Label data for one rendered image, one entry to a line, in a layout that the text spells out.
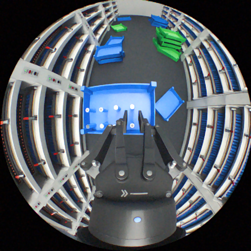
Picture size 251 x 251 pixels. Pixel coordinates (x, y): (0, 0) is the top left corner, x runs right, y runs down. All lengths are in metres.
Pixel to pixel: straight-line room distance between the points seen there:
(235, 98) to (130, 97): 0.70
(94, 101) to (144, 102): 0.23
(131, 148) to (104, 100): 0.60
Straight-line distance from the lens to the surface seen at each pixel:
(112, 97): 0.35
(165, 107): 0.82
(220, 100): 0.73
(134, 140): 0.77
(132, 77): 0.84
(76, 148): 0.83
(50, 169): 0.63
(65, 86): 0.63
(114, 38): 1.39
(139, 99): 0.33
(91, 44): 1.13
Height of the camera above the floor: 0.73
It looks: 82 degrees down
